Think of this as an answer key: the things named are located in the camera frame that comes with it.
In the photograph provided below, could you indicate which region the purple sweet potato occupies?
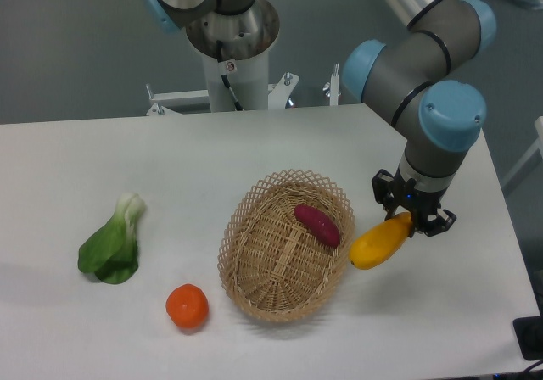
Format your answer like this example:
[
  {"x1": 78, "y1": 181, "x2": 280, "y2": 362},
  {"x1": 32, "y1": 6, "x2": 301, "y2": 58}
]
[{"x1": 294, "y1": 204, "x2": 341, "y2": 248}]

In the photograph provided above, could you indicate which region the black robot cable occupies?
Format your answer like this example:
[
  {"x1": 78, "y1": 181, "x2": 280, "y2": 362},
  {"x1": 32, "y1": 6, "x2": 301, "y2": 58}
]
[{"x1": 215, "y1": 39, "x2": 244, "y2": 112}]

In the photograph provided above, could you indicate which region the orange tangerine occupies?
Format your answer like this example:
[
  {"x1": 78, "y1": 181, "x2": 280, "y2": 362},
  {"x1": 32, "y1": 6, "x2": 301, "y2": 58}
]
[{"x1": 165, "y1": 283, "x2": 209, "y2": 329}]

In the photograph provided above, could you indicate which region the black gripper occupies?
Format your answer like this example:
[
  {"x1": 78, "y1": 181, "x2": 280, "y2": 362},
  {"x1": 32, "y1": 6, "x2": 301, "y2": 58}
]
[{"x1": 372, "y1": 169, "x2": 457, "y2": 238}]

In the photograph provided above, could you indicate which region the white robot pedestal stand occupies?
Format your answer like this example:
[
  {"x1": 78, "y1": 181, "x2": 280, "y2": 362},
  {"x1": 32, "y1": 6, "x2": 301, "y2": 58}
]
[{"x1": 145, "y1": 48, "x2": 343, "y2": 116}]

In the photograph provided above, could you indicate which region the yellow mango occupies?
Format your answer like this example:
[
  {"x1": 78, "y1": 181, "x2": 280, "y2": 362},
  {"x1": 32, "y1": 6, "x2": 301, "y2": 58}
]
[{"x1": 349, "y1": 212, "x2": 412, "y2": 270}]

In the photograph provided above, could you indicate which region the white frame at right edge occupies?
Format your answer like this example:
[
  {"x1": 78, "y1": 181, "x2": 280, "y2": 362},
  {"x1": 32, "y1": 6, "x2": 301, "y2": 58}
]
[{"x1": 501, "y1": 116, "x2": 542, "y2": 196}]

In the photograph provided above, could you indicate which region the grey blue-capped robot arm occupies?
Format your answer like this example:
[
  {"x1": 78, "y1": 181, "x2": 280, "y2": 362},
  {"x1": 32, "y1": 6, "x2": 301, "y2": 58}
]
[{"x1": 143, "y1": 0, "x2": 496, "y2": 237}]

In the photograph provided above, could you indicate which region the green bok choy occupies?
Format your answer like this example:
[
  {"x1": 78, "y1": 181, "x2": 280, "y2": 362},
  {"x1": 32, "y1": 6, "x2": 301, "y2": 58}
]
[{"x1": 77, "y1": 193, "x2": 146, "y2": 285}]

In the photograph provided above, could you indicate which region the black device at table corner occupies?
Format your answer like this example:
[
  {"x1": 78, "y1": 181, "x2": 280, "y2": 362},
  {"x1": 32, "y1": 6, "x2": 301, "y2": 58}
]
[{"x1": 512, "y1": 316, "x2": 542, "y2": 361}]

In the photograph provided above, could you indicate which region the woven wicker basket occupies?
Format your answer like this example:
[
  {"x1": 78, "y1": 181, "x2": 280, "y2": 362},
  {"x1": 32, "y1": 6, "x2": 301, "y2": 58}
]
[{"x1": 217, "y1": 170, "x2": 355, "y2": 322}]

